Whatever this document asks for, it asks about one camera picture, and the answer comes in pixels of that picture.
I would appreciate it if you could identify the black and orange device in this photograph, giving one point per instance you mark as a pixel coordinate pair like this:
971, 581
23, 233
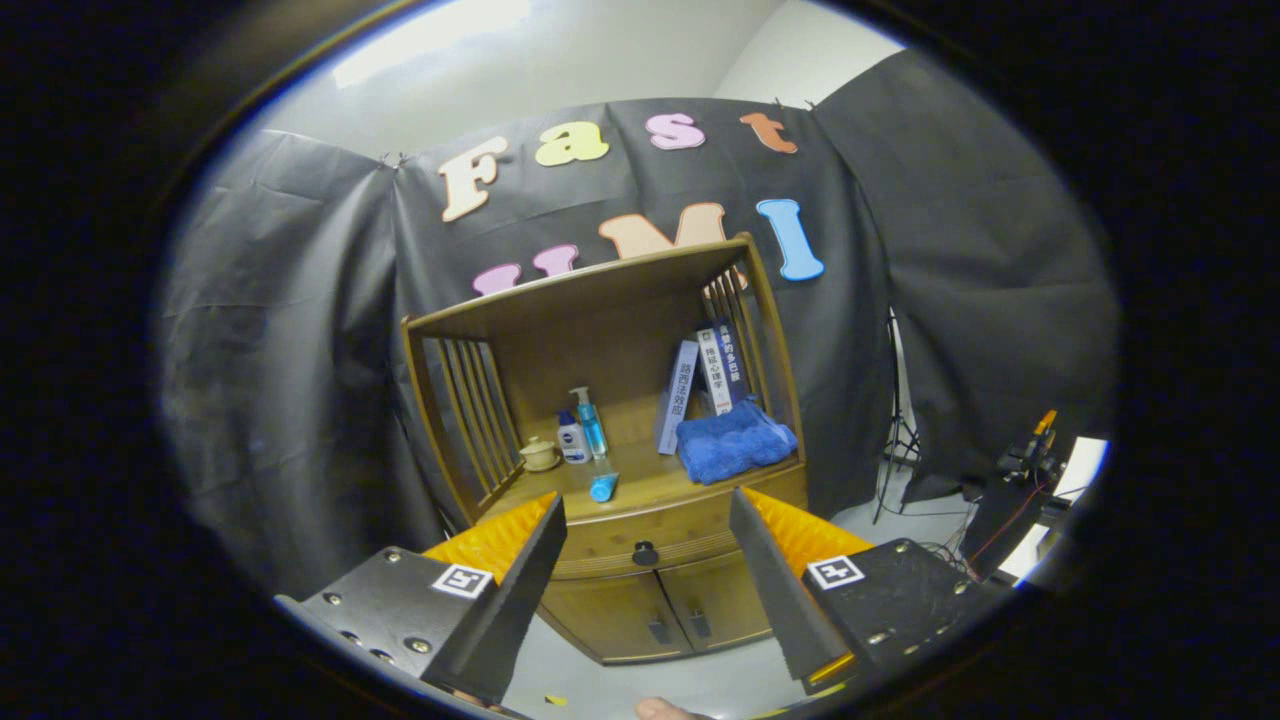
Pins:
1030, 460

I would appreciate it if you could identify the white lotion bottle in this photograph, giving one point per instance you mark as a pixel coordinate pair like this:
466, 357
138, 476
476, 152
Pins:
573, 440

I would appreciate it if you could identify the black board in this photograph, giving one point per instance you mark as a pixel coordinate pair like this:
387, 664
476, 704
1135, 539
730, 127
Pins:
990, 545

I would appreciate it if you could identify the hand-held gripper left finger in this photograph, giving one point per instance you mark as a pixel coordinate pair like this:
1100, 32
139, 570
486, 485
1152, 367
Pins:
520, 590

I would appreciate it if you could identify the blue pump bottle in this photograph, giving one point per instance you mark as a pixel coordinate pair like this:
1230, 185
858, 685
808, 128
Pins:
592, 430

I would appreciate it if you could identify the wooden countertop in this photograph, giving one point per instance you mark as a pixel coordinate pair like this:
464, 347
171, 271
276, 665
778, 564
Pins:
660, 485

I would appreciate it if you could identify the white desk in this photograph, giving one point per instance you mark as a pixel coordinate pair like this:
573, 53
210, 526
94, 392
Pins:
1085, 455

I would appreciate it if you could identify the black backdrop cloth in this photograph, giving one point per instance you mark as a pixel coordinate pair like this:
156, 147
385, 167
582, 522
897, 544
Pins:
280, 350

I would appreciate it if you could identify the wooden cabinet door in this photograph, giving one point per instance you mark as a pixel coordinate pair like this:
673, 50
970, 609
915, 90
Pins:
725, 600
610, 615

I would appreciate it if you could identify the white book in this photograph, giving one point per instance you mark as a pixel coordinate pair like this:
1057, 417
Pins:
713, 370

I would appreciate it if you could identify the beige lidded teacup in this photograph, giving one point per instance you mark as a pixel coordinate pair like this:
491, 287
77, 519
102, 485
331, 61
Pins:
540, 457

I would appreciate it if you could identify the grey book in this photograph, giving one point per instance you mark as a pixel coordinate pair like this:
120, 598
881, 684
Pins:
678, 395

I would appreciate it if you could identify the blue and white tube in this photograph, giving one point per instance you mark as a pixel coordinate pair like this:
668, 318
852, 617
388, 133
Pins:
603, 487

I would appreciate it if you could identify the wooden drawer with black knob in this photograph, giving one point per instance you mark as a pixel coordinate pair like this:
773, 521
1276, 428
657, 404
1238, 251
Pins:
600, 550

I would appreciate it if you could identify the black tripod stand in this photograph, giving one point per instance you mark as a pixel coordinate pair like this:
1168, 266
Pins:
897, 440

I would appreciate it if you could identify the blue towel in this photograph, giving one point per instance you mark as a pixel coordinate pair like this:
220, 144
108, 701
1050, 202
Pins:
735, 445

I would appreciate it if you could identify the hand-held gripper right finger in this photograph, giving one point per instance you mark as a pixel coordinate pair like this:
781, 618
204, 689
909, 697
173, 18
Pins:
775, 590

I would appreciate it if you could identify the wooden cabinet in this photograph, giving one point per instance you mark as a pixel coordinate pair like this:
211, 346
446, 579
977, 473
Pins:
600, 340

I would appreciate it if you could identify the dark blue book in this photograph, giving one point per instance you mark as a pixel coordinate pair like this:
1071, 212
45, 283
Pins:
735, 360

